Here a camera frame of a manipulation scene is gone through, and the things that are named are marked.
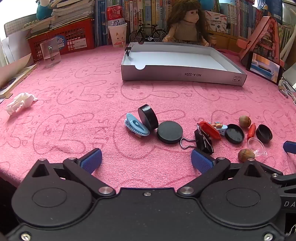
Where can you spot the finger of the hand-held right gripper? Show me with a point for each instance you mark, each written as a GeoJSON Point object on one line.
{"type": "Point", "coordinates": [289, 147]}

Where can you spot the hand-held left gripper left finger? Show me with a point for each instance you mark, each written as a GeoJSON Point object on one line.
{"type": "Point", "coordinates": [92, 158]}

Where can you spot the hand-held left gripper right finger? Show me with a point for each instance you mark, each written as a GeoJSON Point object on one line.
{"type": "Point", "coordinates": [201, 161]}

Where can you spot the large black binder clip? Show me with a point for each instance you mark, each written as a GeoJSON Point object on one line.
{"type": "Point", "coordinates": [203, 142]}

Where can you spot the black deep cap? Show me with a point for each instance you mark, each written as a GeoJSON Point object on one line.
{"type": "Point", "coordinates": [264, 133]}

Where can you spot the red hair clip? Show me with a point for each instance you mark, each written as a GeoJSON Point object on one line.
{"type": "Point", "coordinates": [211, 131]}

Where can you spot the clear plastic dome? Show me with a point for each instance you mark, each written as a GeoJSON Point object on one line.
{"type": "Point", "coordinates": [255, 146]}

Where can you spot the small figurine hair clip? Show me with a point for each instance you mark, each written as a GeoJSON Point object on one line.
{"type": "Point", "coordinates": [219, 127]}

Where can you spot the black disc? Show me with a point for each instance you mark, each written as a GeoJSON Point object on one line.
{"type": "Point", "coordinates": [170, 132]}

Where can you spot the black shallow cap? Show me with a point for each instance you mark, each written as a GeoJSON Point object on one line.
{"type": "Point", "coordinates": [234, 134]}

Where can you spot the brown nut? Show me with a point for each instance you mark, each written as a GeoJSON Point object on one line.
{"type": "Point", "coordinates": [245, 121]}
{"type": "Point", "coordinates": [246, 155]}

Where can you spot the blue hair clip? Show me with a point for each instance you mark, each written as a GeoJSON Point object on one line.
{"type": "Point", "coordinates": [136, 126]}

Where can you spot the black round case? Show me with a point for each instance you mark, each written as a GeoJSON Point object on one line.
{"type": "Point", "coordinates": [149, 118]}

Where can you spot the grey cardboard tray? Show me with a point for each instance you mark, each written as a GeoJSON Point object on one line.
{"type": "Point", "coordinates": [173, 74]}

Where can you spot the pink bunny-print towel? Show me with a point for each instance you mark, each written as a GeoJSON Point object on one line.
{"type": "Point", "coordinates": [81, 115]}

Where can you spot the black smartphone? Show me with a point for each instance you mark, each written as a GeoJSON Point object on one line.
{"type": "Point", "coordinates": [263, 67]}

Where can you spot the crumpled white tissue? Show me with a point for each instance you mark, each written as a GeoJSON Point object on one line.
{"type": "Point", "coordinates": [20, 102]}

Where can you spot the row of thin colourful booklets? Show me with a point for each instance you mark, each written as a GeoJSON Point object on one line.
{"type": "Point", "coordinates": [283, 39]}

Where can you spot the flat lying book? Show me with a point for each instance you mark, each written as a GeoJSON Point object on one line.
{"type": "Point", "coordinates": [23, 74]}

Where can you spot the small black binder clip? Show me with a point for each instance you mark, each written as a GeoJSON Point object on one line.
{"type": "Point", "coordinates": [127, 52]}

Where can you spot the clear glass mug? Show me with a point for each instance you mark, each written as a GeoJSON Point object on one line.
{"type": "Point", "coordinates": [50, 53]}

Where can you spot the pink triangular phone stand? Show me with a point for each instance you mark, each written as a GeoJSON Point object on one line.
{"type": "Point", "coordinates": [261, 34]}

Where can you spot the pale pink paper sheet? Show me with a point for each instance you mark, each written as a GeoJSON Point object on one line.
{"type": "Point", "coordinates": [13, 71]}

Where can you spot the large red plastic basket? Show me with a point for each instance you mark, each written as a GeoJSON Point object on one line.
{"type": "Point", "coordinates": [76, 37]}

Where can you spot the white cat paper cup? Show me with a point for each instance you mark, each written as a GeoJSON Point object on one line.
{"type": "Point", "coordinates": [118, 36]}

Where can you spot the black miniature bicycle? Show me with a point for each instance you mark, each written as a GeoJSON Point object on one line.
{"type": "Point", "coordinates": [149, 38]}

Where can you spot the brown-haired doll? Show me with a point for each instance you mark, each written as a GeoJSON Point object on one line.
{"type": "Point", "coordinates": [185, 27]}

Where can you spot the row of pale-spined upright books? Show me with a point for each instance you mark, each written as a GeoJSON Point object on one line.
{"type": "Point", "coordinates": [245, 18]}

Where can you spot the white paper sheet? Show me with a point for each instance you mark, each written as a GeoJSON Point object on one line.
{"type": "Point", "coordinates": [13, 46]}

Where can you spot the row of thin blue booklets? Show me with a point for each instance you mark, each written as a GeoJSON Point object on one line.
{"type": "Point", "coordinates": [101, 20]}

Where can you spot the white printed box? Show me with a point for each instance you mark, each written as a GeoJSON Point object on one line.
{"type": "Point", "coordinates": [216, 22]}

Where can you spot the red beer can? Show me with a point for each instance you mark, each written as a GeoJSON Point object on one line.
{"type": "Point", "coordinates": [115, 15]}

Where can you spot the stack of lying books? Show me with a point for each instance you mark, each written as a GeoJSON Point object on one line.
{"type": "Point", "coordinates": [69, 11]}

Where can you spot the white grid cutting mat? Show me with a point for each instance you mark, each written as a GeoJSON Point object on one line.
{"type": "Point", "coordinates": [16, 25]}

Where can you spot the row of colourful upright books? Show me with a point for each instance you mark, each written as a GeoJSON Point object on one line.
{"type": "Point", "coordinates": [138, 11]}

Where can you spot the small blue round plush toy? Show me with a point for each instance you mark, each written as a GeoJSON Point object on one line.
{"type": "Point", "coordinates": [44, 10]}

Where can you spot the large blue white plush toy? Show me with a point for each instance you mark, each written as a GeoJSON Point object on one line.
{"type": "Point", "coordinates": [209, 2]}

